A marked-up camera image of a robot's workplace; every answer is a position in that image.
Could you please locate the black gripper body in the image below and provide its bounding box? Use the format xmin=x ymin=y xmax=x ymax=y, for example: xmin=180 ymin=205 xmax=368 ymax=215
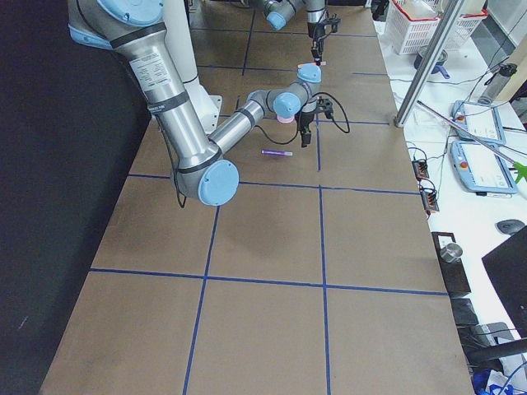
xmin=296 ymin=110 xmax=315 ymax=132
xmin=310 ymin=23 xmax=325 ymax=51

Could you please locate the purple marker pen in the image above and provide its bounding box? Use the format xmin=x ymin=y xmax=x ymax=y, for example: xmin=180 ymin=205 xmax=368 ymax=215
xmin=261 ymin=149 xmax=293 ymax=157

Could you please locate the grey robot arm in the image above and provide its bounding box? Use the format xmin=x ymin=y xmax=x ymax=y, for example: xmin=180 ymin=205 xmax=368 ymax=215
xmin=240 ymin=0 xmax=341 ymax=66
xmin=68 ymin=1 xmax=322 ymax=206

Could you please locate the pink mesh pen holder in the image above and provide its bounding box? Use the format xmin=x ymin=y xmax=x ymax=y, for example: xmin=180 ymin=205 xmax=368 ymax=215
xmin=276 ymin=115 xmax=295 ymax=123

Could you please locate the white plastic basket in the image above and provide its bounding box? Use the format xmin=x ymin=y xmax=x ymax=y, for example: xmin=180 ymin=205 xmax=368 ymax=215
xmin=383 ymin=1 xmax=488 ymax=54

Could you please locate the upper orange connector block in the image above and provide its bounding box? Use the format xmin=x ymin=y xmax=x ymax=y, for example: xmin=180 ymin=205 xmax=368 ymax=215
xmin=412 ymin=159 xmax=429 ymax=180

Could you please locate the orange connector block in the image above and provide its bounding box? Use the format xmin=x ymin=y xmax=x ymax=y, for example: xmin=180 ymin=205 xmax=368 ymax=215
xmin=412 ymin=159 xmax=429 ymax=180
xmin=419 ymin=187 xmax=440 ymax=215

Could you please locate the blue pot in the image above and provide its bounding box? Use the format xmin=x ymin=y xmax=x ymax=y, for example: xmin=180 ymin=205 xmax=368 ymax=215
xmin=413 ymin=45 xmax=452 ymax=79

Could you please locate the lower orange connector block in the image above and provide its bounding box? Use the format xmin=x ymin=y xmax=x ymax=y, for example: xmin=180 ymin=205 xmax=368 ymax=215
xmin=419 ymin=187 xmax=440 ymax=215

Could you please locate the lower blue teach pendant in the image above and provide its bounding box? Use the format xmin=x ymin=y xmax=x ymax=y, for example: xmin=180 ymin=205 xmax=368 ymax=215
xmin=450 ymin=141 xmax=518 ymax=194

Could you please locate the blue teach pendant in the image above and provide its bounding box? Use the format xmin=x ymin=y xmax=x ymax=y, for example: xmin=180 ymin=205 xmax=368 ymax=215
xmin=450 ymin=141 xmax=518 ymax=194
xmin=451 ymin=100 xmax=506 ymax=146

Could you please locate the upper blue teach pendant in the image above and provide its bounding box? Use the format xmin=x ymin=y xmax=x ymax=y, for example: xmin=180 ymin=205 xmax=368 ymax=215
xmin=451 ymin=100 xmax=506 ymax=146

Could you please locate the metal cup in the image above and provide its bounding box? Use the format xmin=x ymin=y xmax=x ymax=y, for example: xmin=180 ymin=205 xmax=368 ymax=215
xmin=440 ymin=243 xmax=464 ymax=263

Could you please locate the clear water bottle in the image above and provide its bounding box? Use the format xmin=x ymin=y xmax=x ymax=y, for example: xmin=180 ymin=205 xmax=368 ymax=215
xmin=478 ymin=63 xmax=517 ymax=105

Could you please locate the black box stand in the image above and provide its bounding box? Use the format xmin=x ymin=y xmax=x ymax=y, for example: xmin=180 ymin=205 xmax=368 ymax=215
xmin=431 ymin=232 xmax=471 ymax=299

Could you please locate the black computer mouse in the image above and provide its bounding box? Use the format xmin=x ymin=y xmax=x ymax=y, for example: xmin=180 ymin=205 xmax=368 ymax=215
xmin=496 ymin=219 xmax=526 ymax=236

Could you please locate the black monitor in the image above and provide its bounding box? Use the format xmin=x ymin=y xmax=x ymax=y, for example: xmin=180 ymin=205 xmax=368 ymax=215
xmin=482 ymin=230 xmax=527 ymax=337

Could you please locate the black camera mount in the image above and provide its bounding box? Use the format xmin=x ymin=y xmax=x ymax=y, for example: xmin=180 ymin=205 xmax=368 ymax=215
xmin=321 ymin=14 xmax=341 ymax=35
xmin=315 ymin=97 xmax=333 ymax=120

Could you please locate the aluminium frame post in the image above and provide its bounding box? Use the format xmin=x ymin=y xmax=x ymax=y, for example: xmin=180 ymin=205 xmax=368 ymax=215
xmin=394 ymin=0 xmax=465 ymax=128

